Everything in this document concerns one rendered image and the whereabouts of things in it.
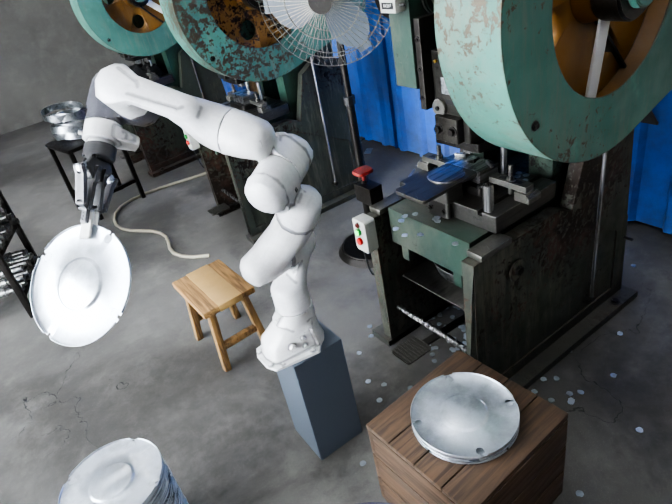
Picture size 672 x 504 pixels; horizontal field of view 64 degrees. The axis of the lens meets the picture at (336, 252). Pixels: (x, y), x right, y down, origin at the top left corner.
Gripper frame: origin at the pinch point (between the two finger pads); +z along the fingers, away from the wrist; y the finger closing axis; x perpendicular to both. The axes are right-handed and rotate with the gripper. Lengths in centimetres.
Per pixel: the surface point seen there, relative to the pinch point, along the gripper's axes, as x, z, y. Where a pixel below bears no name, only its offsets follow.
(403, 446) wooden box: 68, 50, -50
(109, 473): -13, 64, -35
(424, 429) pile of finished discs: 74, 45, -50
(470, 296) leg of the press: 84, 7, -72
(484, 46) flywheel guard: 91, -36, -2
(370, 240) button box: 47, -15, -87
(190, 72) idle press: -156, -192, -247
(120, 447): -16, 58, -42
